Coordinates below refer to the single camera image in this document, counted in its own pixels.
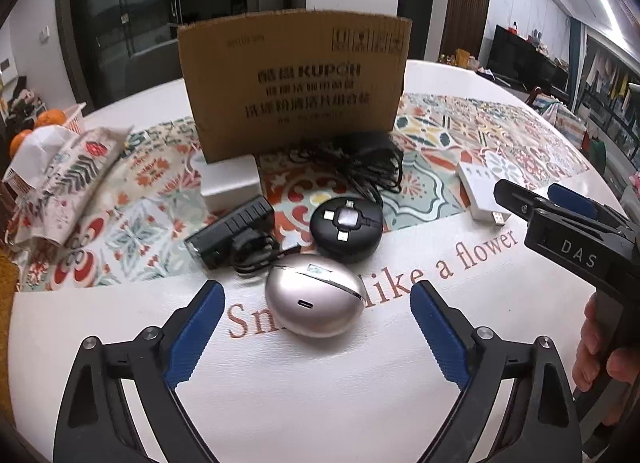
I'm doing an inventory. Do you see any black cable bundle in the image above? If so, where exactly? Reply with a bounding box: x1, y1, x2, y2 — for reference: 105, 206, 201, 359
287, 132, 405, 209

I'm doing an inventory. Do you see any white plastic basket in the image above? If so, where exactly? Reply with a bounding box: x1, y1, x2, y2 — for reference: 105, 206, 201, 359
0, 102, 88, 194

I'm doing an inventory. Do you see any pile of oranges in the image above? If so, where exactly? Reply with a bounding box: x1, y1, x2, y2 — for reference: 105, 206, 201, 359
9, 110, 67, 156

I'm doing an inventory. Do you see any black television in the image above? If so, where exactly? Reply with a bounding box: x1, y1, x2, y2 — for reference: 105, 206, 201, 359
486, 24, 571, 94

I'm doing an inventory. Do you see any brown cardboard box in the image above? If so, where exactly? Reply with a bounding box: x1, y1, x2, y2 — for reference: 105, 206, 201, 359
176, 9, 414, 164

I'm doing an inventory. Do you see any white patterned tablecloth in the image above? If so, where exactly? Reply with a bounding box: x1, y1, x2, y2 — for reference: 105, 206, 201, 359
7, 58, 626, 463

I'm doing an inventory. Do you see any white plug-in device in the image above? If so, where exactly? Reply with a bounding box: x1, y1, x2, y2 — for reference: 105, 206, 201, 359
455, 160, 512, 228

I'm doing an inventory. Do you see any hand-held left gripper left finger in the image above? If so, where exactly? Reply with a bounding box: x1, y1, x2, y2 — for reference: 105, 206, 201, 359
52, 279, 226, 463

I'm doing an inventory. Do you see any dark glass door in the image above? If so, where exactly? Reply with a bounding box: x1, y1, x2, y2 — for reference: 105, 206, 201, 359
55, 0, 311, 109

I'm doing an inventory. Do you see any floral tissue cover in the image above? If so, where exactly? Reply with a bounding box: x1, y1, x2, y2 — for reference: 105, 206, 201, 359
10, 126, 135, 246

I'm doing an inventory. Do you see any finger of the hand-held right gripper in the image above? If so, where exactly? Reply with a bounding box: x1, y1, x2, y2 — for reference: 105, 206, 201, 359
494, 179, 551, 229
547, 183, 640, 249

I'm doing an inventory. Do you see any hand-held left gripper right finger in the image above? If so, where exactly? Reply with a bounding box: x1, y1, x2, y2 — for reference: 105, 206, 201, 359
410, 279, 583, 463

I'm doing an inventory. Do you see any person's right hand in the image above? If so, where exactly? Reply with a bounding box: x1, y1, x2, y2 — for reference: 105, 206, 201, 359
575, 290, 640, 394

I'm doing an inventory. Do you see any black power adapter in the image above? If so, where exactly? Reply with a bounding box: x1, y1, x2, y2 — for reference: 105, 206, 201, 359
184, 196, 301, 275

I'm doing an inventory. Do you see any silver egg-shaped mouse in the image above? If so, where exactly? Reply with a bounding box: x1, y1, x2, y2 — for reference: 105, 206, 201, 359
264, 252, 367, 339

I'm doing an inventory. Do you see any silver power bank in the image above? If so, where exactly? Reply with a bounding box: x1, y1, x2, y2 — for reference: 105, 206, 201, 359
200, 154, 262, 214

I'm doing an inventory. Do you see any black round cable hub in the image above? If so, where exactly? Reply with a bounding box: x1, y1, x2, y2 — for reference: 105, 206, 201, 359
309, 196, 385, 264

